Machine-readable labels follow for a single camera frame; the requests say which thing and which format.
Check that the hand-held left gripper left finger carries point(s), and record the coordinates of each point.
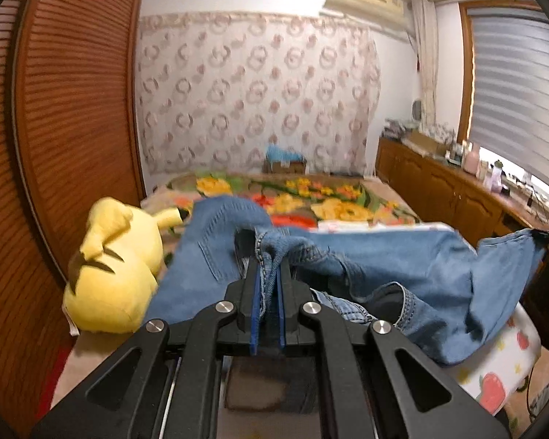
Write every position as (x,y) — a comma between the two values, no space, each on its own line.
(255,313)

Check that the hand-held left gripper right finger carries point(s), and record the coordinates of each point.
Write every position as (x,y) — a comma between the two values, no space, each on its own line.
(281,313)

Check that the blue denim pants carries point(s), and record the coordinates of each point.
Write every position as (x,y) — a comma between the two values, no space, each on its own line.
(393,256)

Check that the pale purple bottle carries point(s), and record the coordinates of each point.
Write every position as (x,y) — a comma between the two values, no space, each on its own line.
(495,177)

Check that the pink bottle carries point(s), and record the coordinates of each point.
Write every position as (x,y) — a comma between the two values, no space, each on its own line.
(472,160)

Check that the wooden sideboard cabinet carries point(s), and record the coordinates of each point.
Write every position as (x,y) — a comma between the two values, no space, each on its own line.
(439,187)

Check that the beige floral blanket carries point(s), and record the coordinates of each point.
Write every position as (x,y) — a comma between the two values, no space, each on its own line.
(329,201)

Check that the white fruit-print sheet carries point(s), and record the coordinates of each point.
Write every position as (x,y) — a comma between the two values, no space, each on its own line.
(508,361)

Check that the yellow plush toy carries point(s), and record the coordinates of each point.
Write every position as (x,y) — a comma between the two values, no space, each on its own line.
(114,279)

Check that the small brown cardboard box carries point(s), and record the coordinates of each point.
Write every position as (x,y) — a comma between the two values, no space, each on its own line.
(287,168)

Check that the grey striped window blind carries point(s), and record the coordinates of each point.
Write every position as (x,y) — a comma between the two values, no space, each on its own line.
(517,87)

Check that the flat cardboard box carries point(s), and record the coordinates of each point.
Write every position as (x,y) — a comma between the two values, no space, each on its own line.
(425,142)

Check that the blue fluffy item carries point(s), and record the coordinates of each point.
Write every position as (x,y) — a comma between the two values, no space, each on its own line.
(283,154)

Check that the plain white curtain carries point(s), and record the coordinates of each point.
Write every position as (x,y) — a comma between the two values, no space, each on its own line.
(428,55)

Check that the wooden louvred wardrobe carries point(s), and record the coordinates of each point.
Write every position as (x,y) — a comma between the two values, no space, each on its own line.
(73,114)

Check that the wooden window frame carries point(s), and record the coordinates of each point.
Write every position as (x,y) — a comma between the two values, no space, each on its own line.
(465,68)

